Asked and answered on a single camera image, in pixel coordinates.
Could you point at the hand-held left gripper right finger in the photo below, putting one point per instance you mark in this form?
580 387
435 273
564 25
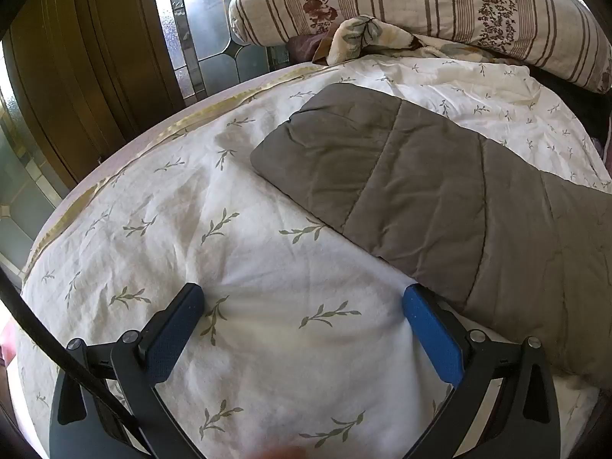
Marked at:
432 334

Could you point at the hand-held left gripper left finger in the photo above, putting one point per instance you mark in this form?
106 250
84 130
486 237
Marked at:
174 330

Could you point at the olive padded jacket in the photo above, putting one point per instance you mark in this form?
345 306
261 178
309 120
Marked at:
430 191

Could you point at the white leaf-print bed sheet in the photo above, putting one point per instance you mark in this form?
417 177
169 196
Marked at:
263 272

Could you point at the wooden door with glass panels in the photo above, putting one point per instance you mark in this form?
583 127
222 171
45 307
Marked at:
95 57

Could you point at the crumpled floral cloth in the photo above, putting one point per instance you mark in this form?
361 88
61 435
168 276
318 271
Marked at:
363 33

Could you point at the purple cloth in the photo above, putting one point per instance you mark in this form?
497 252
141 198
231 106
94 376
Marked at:
301 48

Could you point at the striped floral pillow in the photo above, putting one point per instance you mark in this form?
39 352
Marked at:
430 0

